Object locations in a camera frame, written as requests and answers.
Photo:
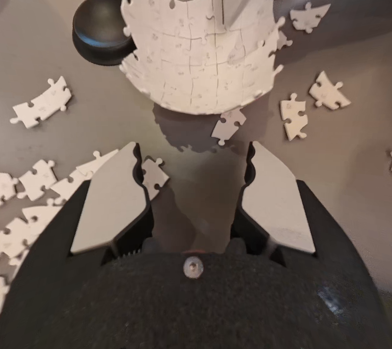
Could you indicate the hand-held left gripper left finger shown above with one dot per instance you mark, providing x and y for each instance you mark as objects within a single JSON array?
[{"x": 107, "y": 202}]

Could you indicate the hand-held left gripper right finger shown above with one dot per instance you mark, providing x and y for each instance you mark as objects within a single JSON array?
[{"x": 275, "y": 202}]

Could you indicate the partly built white puzzle ball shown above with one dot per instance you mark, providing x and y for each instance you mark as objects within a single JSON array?
[{"x": 183, "y": 64}]

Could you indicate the puzzle pieces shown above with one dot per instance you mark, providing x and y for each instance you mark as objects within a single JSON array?
[{"x": 294, "y": 119}]

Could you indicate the black round ball stand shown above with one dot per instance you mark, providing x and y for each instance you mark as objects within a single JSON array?
[{"x": 98, "y": 27}]

